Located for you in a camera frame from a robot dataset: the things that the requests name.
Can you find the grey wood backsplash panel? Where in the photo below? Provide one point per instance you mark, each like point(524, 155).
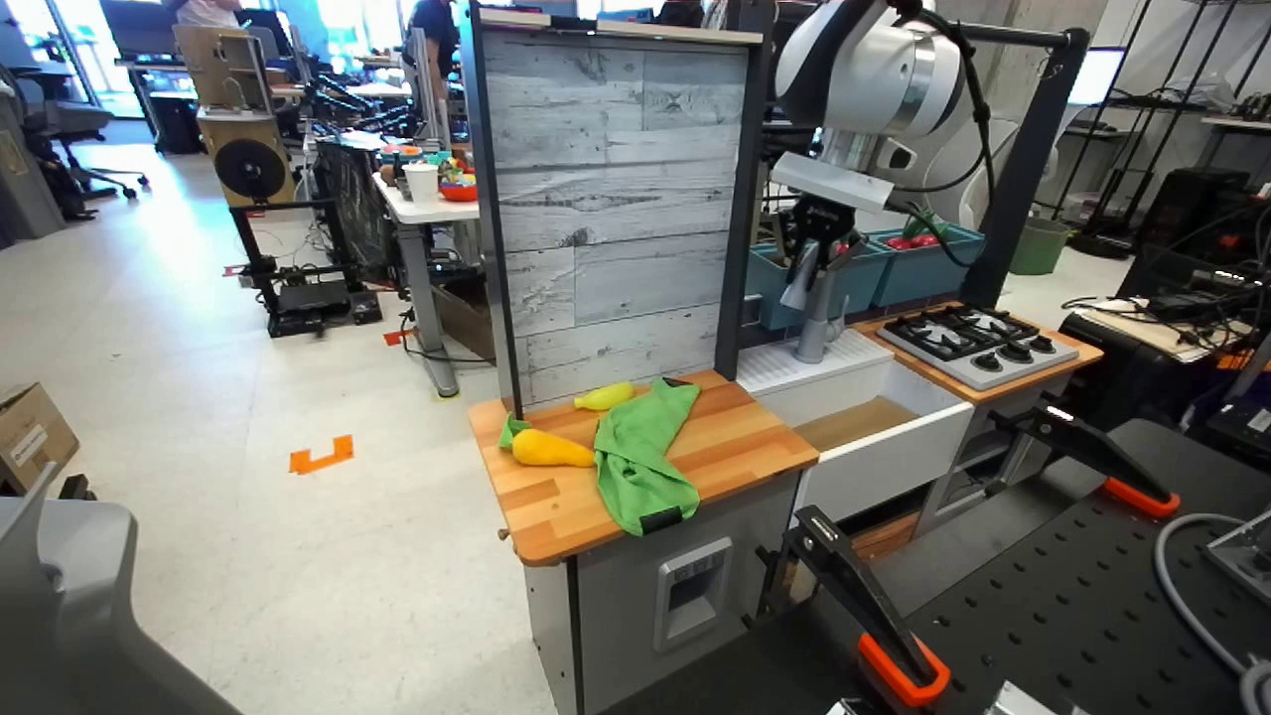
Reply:
point(618, 199)

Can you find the black backsplash frame post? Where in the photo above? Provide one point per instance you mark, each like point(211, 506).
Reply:
point(742, 264)
point(487, 199)

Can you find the white paper cup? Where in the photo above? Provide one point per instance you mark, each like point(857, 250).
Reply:
point(422, 183)

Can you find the green bucket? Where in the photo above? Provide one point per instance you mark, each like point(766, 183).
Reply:
point(1039, 246)

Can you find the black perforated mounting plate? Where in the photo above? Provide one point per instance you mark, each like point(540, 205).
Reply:
point(1085, 609)

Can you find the black equipment cart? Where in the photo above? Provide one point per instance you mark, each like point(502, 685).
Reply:
point(312, 290)

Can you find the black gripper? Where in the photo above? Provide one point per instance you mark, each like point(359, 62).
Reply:
point(823, 221)

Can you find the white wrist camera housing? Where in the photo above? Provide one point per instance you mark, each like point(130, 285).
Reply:
point(835, 183)

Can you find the white work table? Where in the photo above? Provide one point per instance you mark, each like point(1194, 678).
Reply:
point(419, 264)

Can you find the green microfibre towel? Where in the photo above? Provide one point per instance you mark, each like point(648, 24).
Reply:
point(643, 458)

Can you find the black office chair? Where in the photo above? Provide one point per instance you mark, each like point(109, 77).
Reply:
point(1194, 225)

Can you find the person in dark shirt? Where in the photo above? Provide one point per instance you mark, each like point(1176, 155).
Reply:
point(432, 52)

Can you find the grey toy kitchen cabinet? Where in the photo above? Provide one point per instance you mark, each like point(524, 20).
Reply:
point(622, 620)

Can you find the black swivel chair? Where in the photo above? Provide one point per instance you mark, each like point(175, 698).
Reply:
point(64, 131)

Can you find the wooden box with black disc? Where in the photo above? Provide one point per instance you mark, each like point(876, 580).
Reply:
point(251, 160)

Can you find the grey metal box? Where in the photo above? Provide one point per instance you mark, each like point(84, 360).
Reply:
point(1240, 556)

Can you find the wooden cutting board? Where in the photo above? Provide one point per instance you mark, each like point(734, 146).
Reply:
point(742, 450)

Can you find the plain yellow toy vegetable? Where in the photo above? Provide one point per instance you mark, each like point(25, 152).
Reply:
point(606, 393)

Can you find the small cardboard box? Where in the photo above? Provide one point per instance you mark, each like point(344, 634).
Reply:
point(34, 440)

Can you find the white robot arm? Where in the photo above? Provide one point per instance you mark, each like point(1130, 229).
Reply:
point(886, 81)

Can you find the wooden stove surround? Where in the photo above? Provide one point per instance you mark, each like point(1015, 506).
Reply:
point(1077, 354)

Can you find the white toy sink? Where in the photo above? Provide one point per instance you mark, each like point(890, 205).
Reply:
point(886, 441)

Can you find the grey toy stove top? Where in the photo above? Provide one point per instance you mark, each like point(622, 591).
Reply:
point(988, 348)

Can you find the red bowl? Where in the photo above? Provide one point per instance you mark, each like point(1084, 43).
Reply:
point(460, 192)

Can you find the teal storage bin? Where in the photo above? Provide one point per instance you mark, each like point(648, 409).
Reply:
point(927, 273)
point(769, 301)

